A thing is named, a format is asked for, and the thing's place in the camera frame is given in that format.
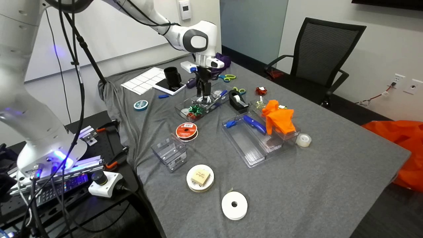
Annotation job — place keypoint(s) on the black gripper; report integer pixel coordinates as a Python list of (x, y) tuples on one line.
[(202, 76)]

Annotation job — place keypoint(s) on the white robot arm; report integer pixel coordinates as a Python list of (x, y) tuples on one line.
[(46, 142)]

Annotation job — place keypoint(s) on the blue pen on tray edge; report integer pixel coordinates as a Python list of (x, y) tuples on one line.
[(230, 124)]

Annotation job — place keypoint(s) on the red round object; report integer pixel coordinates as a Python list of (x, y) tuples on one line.
[(260, 91)]

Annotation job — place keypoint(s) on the clear box with bows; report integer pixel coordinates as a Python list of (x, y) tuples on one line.
[(193, 109)]

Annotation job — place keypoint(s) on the blue green scissors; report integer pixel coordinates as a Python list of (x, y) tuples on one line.
[(227, 79)]

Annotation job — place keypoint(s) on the black cylindrical cup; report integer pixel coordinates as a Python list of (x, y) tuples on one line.
[(172, 77)]

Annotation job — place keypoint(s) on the black tape dispenser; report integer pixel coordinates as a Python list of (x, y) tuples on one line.
[(236, 103)]

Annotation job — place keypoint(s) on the green yellow scissors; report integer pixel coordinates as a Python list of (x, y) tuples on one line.
[(239, 91)]

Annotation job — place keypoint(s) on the blue marker cap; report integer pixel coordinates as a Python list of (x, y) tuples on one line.
[(162, 96)]

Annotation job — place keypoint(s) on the white framed tablet box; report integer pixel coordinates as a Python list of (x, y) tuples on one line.
[(162, 87)]

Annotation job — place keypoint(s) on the white label sheets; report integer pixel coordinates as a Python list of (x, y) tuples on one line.
[(145, 81)]

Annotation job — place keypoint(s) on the blue round tin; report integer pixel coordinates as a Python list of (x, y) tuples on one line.
[(140, 105)]

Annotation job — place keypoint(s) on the large clear plastic tray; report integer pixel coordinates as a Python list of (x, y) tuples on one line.
[(251, 146)]

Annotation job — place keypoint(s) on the grey table cloth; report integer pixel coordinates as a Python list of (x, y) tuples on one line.
[(322, 191)]

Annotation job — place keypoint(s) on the small clear plastic holder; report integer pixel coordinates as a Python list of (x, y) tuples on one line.
[(170, 153)]

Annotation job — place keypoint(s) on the orange cloth on table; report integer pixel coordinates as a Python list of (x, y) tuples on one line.
[(277, 120)]

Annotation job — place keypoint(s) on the white round spool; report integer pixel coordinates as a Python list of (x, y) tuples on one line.
[(302, 141)]

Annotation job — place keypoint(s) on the white tape roll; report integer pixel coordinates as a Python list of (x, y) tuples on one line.
[(234, 206)]

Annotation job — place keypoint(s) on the black office chair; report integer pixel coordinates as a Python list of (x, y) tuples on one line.
[(320, 51)]

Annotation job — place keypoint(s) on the orange bag on floor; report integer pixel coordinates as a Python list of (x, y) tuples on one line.
[(408, 136)]

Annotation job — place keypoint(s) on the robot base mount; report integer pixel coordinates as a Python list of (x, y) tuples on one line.
[(53, 173)]

